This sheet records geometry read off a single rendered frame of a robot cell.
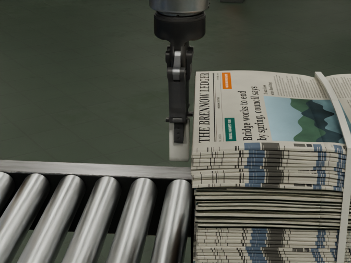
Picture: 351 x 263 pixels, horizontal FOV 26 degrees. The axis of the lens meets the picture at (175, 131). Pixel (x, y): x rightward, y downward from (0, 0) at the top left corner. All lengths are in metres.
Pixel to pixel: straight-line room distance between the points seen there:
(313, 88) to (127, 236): 0.36
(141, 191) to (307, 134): 0.44
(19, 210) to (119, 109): 2.69
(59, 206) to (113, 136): 2.34
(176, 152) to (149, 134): 2.43
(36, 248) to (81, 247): 0.07
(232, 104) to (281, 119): 0.08
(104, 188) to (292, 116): 0.44
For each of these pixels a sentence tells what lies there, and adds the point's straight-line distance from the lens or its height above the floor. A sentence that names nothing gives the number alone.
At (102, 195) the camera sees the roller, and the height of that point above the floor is 0.80.
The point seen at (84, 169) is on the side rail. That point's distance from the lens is 1.39.
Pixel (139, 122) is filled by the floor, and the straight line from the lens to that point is 3.75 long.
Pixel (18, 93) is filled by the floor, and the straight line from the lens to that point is 4.25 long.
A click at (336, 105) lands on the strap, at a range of 1.01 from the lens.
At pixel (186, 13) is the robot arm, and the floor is 1.14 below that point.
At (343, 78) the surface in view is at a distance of 1.17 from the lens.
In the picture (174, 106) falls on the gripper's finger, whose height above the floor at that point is 1.00.
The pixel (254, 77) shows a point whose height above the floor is 1.03.
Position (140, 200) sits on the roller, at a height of 0.80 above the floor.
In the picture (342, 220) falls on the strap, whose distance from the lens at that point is 0.96.
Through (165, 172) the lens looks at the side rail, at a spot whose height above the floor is 0.80.
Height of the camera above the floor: 1.39
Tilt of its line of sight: 22 degrees down
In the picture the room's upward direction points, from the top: straight up
